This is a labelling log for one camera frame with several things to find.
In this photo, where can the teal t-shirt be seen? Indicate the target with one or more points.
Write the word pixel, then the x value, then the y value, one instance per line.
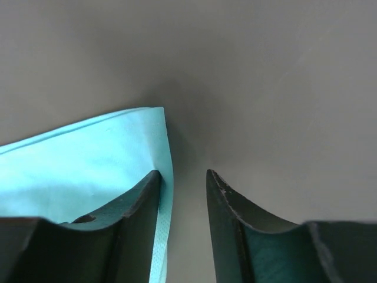
pixel 70 171

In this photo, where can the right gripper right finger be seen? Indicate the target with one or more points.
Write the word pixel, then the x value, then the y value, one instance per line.
pixel 251 244

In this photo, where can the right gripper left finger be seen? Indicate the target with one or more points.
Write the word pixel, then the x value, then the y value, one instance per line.
pixel 113 243

